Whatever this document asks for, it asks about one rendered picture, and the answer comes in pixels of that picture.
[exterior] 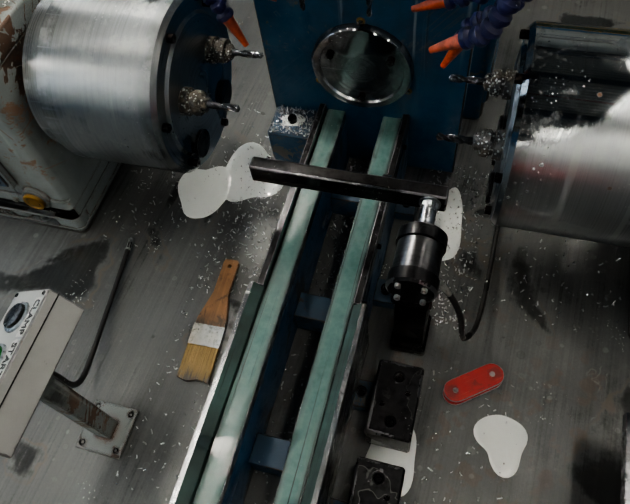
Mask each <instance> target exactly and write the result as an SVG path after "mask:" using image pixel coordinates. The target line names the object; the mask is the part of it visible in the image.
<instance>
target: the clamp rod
mask: <svg viewBox="0 0 630 504"><path fill-rule="evenodd" d="M429 200H431V199H426V204H424V205H422V203H421V205H422V206H421V208H420V212H419V217H418V221H424V222H429V223H432V224H434V222H435V217H436V212H437V209H436V207H435V206H436V203H437V202H436V201H435V202H434V206H433V205H430V204H428V201H429Z"/></svg>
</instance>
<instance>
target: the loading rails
mask: <svg viewBox="0 0 630 504"><path fill-rule="evenodd" d="M409 116H410V115H407V114H403V116H402V119H400V118H393V117H385V116H383V119H382V122H381V126H380V129H379V133H378V136H377V140H376V144H375V147H374V151H373V154H372V158H371V161H370V165H369V168H368V172H367V174H372V175H378V176H383V174H386V175H392V176H393V178H398V179H404V176H405V172H406V168H407V154H408V135H409ZM348 160H349V149H348V136H347V123H346V112H345V111H341V110H333V109H328V110H327V107H326V104H324V103H320V105H319V108H318V111H317V113H316V116H315V119H314V122H313V125H312V128H311V130H310V133H309V136H308V139H307V142H306V145H305V147H304V150H303V153H302V156H301V159H300V162H299V163H301V164H308V165H314V166H320V167H327V168H333V169H340V170H346V167H347V164H348ZM416 212H417V207H412V206H406V205H400V204H394V203H388V202H382V201H376V200H370V199H364V198H358V197H351V196H345V195H339V194H333V193H327V192H321V191H315V190H309V189H303V188H297V187H290V190H289V193H288V195H287V198H286V201H285V204H284V207H283V210H282V212H281V215H280V218H279V221H278V224H277V226H276V229H275V232H274V235H273V238H272V241H271V244H270V246H269V249H268V252H267V255H266V258H265V261H264V263H263V266H262V269H261V272H260V275H259V278H258V280H257V283H256V282H254V281H251V280H250V281H249V284H248V286H247V289H246V292H245V295H244V297H243V300H242V303H241V306H240V308H239V311H238V314H237V317H236V320H235V322H234V325H233V328H232V331H231V333H230V336H229V339H228V342H227V345H226V347H225V350H224V353H223V356H222V358H221V361H220V364H219V367H218V370H217V372H216V375H215V378H214V381H213V383H212V386H211V389H210V392H209V394H208V397H207V400H206V403H205V406H204V408H203V411H202V414H201V417H200V419H199V422H198V425H197V428H196V431H195V433H194V436H193V439H192V442H191V444H190V447H189V450H188V453H187V456H186V458H185V461H184V464H183V467H182V469H181V472H180V475H179V478H178V481H177V483H176V486H175V489H174V492H173V494H172V497H171V500H170V503H169V504H244V501H245V497H246V494H247V491H248V488H249V484H250V481H251V478H252V475H253V471H254V469H255V470H259V471H262V472H266V473H270V474H273V475H277V476H281V478H280V482H279V486H278V489H277V493H276V496H275V500H274V503H273V504H347V501H343V500H340V499H336V498H332V495H333V491H334V487H335V482H336V478H337V474H338V470H339V466H340V462H341V458H342V453H343V449H344V445H345V441H346V437H347V433H348V429H349V424H350V420H351V416H352V412H353V409H355V410H359V411H364V412H368V410H369V406H370V401H371V397H372V393H373V388H374V384H375V382H373V381H369V380H364V379H361V375H362V371H363V367H364V362H365V358H366V354H367V350H368V346H369V334H368V322H369V318H370V314H371V310H372V306H373V305H374V306H379V307H384V308H389V309H394V307H395V304H393V303H392V302H391V294H390V293H389V292H388V291H387V289H386V287H385V283H386V279H382V278H380V274H381V270H382V266H383V262H384V257H385V253H386V249H387V245H388V241H389V237H390V233H391V229H392V225H393V221H394V218H395V219H401V220H406V221H414V220H415V216H416ZM332 213H335V214H342V215H347V216H353V217H355V218H354V221H353V225H352V228H351V232H350V235H349V239H348V242H347V246H346V249H345V253H344V256H343V260H342V263H341V267H340V270H339V274H338V278H337V281H336V285H335V288H334V292H333V295H332V298H328V297H324V296H319V295H314V294H309V293H308V291H309V288H310V285H311V281H312V278H313V275H314V272H315V268H316V265H317V262H318V259H319V255H320V252H321V249H322V245H323V242H324V239H325V236H326V232H327V229H328V226H329V223H330V219H331V216H332ZM297 327H299V328H303V329H308V330H312V331H317V332H322V334H321V337H320V341H319V344H318V348H317V352H316V355H315V359H314V362H313V366H312V369H311V373H310V376H309V380H308V383H307V387H306V390H305V394H304V397H303V401H302V404H301V408H300V411H299V415H298V419H297V422H296V426H295V429H294V433H293V436H292V440H291V441H289V440H285V439H282V438H278V437H274V436H270V435H266V434H265V432H266V429H267V425H268V422H269V419H270V416H271V412H272V409H273V406H274V403H275V399H276V396H277V393H278V389H279V386H280V383H281V380H282V376H283V373H284V370H285V367H286V363H287V360H288V357H289V353H290V350H291V347H292V344H293V340H294V337H295V334H296V331H297Z"/></svg>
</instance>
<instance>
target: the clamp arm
mask: <svg viewBox="0 0 630 504"><path fill-rule="evenodd" d="M249 169H250V173H251V176H252V179H253V180H254V181H260V182H266V183H272V184H279V185H285V186H291V187H297V188H303V189H309V190H315V191H321V192H327V193H333V194H339V195H345V196H351V197H358V198H364V199H370V200H376V201H382V202H388V203H394V204H400V205H406V206H412V207H418V208H421V206H422V205H424V204H426V199H431V200H429V201H428V204H430V205H433V206H434V202H435V201H436V202H437V203H436V206H435V207H436V209H437V211H443V212H444V211H445V210H446V207H447V202H448V195H449V187H448V186H443V185H436V184H430V183H423V182H417V181H411V180H404V179H398V178H393V176H392V175H386V174H383V176H378V175H372V174H365V173H359V172H353V171H346V170H340V169H333V168H327V167H320V166H314V165H308V164H301V163H295V162H288V161H282V160H276V159H275V157H269V156H267V157H266V158H263V157H256V156H254V157H253V158H252V160H251V163H250V165H249ZM433 200H434V201H433ZM421 203H422V205H421Z"/></svg>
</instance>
